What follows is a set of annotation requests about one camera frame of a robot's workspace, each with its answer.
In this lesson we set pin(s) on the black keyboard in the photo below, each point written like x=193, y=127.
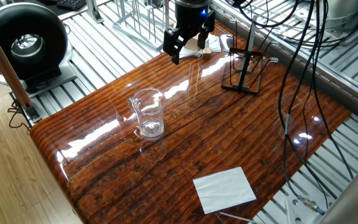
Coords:
x=70, y=3

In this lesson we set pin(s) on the white crumpled cloth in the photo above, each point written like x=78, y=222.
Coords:
x=214, y=43

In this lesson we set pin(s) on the aluminium profile post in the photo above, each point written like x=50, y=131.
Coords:
x=93, y=11

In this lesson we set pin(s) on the black metal cup rack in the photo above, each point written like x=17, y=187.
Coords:
x=249, y=46

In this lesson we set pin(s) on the aluminium frame bar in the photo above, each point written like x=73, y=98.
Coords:
x=2, y=62

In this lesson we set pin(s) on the white paper sheet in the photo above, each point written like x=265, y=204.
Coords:
x=224, y=189

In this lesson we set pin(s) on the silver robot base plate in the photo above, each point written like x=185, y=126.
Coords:
x=297, y=211

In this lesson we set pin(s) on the black round duct fan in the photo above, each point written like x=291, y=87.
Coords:
x=26, y=18

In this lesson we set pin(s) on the silver metal pedestal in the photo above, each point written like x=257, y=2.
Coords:
x=343, y=15

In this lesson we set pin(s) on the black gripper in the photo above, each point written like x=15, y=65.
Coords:
x=191, y=17

